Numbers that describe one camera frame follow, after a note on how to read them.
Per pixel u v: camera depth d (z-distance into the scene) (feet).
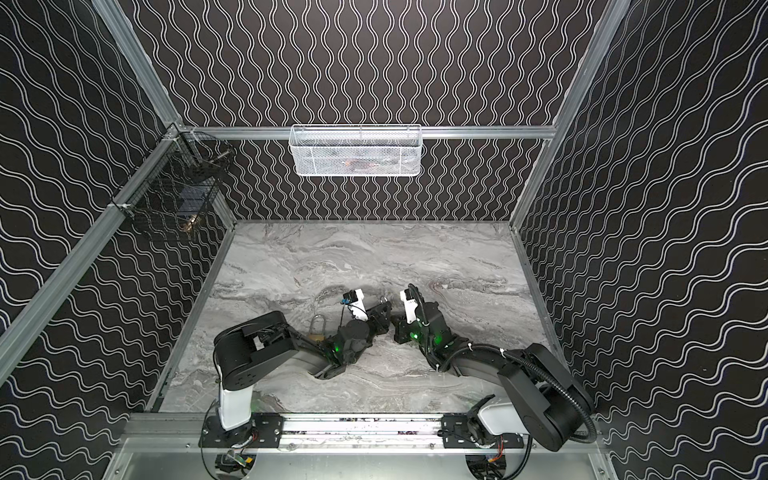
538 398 1.41
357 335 2.22
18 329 1.67
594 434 1.27
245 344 1.69
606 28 2.35
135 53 2.48
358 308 2.51
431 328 2.19
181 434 2.50
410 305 2.61
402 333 2.56
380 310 2.83
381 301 2.88
